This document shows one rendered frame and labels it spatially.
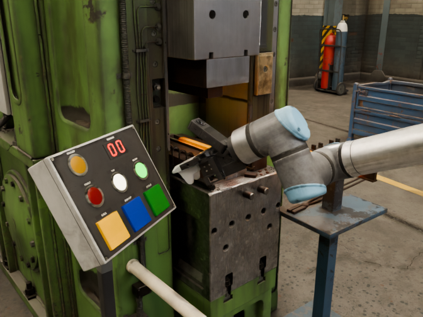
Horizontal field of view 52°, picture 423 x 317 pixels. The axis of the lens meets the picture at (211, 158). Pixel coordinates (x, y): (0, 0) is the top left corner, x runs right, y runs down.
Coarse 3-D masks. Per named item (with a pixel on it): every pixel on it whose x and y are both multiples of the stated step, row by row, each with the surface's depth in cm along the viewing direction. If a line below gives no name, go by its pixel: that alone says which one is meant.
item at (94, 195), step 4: (92, 188) 105; (96, 188) 106; (88, 192) 104; (92, 192) 104; (96, 192) 105; (100, 192) 107; (88, 196) 103; (92, 196) 104; (96, 196) 105; (100, 196) 106; (92, 200) 104; (96, 200) 105; (100, 200) 106; (96, 204) 104
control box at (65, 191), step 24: (96, 144) 112; (120, 144) 119; (48, 168) 99; (96, 168) 109; (120, 168) 116; (48, 192) 101; (72, 192) 100; (120, 192) 113; (168, 192) 129; (72, 216) 100; (96, 216) 103; (120, 216) 109; (72, 240) 102; (96, 240) 101; (96, 264) 101
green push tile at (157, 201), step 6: (156, 186) 124; (144, 192) 119; (150, 192) 121; (156, 192) 123; (162, 192) 125; (150, 198) 120; (156, 198) 122; (162, 198) 124; (150, 204) 120; (156, 204) 121; (162, 204) 123; (168, 204) 125; (156, 210) 120; (162, 210) 122
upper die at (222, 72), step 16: (176, 64) 155; (192, 64) 148; (208, 64) 143; (224, 64) 148; (240, 64) 153; (176, 80) 157; (192, 80) 150; (208, 80) 145; (224, 80) 149; (240, 80) 154
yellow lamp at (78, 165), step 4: (76, 156) 105; (72, 160) 103; (76, 160) 104; (80, 160) 105; (72, 164) 103; (76, 164) 104; (80, 164) 105; (84, 164) 106; (72, 168) 102; (76, 168) 103; (80, 168) 104; (84, 168) 105; (80, 172) 104
